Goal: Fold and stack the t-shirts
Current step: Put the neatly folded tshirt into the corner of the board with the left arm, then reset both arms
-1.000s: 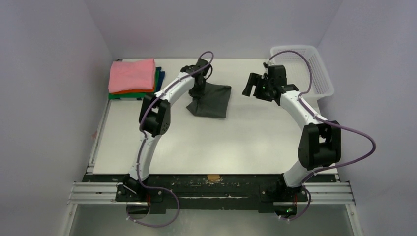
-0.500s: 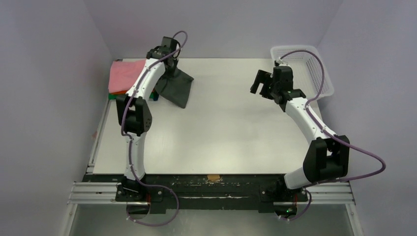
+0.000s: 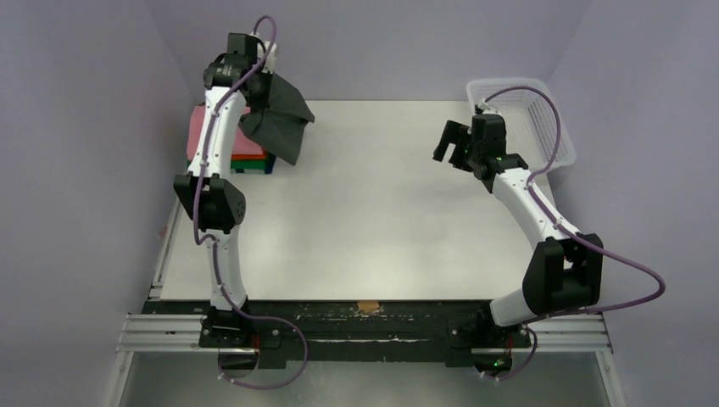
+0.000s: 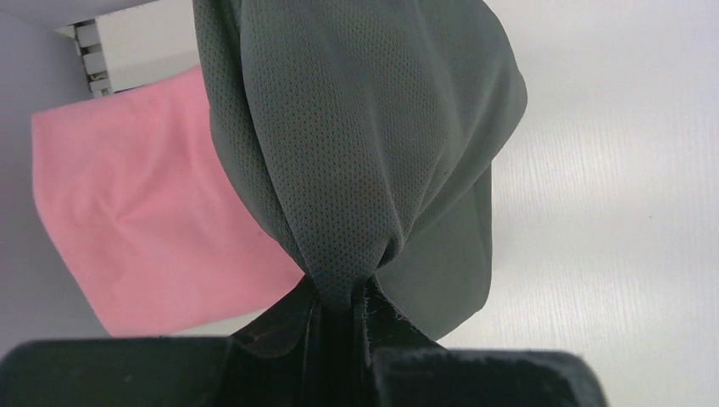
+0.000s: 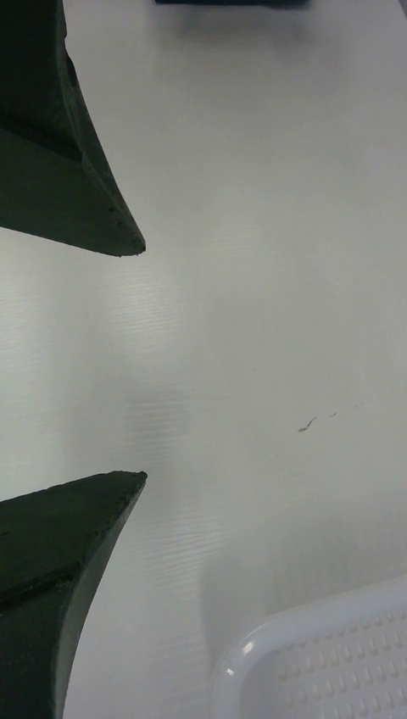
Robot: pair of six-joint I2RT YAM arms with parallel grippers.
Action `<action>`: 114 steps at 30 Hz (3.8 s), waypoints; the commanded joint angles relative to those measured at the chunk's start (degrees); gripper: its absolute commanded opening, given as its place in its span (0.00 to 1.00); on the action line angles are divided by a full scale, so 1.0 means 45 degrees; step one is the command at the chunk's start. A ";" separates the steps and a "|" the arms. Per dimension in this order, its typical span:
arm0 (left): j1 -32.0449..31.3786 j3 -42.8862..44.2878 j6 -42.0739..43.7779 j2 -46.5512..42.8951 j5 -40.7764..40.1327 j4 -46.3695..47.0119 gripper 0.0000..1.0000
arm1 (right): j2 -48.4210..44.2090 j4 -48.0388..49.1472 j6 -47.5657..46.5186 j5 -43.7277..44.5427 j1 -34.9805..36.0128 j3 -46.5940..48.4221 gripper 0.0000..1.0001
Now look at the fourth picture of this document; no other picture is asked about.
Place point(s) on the pink folded t shirt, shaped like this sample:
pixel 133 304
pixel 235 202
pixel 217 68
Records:
pixel 132 194

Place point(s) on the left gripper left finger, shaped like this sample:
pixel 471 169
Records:
pixel 258 366

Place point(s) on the dark grey t shirt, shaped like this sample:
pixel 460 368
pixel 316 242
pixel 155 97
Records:
pixel 360 137

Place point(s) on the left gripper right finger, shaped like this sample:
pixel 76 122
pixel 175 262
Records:
pixel 401 366

